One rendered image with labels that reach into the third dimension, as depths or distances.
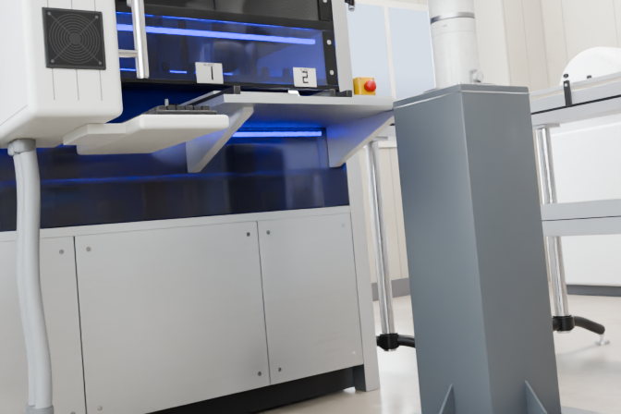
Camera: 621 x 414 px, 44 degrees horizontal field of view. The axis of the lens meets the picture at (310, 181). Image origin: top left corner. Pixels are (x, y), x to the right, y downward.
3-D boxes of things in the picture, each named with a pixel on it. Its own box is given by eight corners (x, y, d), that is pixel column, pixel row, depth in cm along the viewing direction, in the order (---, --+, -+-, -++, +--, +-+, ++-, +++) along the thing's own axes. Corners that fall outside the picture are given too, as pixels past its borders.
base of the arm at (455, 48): (512, 87, 197) (505, 17, 198) (459, 85, 186) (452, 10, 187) (458, 100, 213) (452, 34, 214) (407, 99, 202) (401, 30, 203)
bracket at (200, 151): (188, 172, 218) (184, 127, 219) (197, 172, 220) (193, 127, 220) (247, 159, 190) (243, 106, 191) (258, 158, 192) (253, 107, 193)
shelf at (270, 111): (144, 131, 220) (144, 124, 220) (339, 130, 260) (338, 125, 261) (224, 102, 181) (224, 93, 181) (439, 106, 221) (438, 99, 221)
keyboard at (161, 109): (95, 141, 190) (94, 131, 190) (149, 140, 198) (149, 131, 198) (156, 115, 157) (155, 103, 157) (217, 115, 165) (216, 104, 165)
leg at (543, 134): (545, 334, 283) (525, 127, 287) (561, 329, 288) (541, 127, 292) (566, 334, 276) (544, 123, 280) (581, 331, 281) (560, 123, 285)
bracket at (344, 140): (329, 166, 247) (325, 127, 247) (336, 166, 248) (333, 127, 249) (399, 154, 219) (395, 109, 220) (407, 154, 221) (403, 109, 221)
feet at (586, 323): (511, 364, 271) (507, 323, 271) (597, 341, 299) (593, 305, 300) (529, 366, 264) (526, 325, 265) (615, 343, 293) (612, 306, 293)
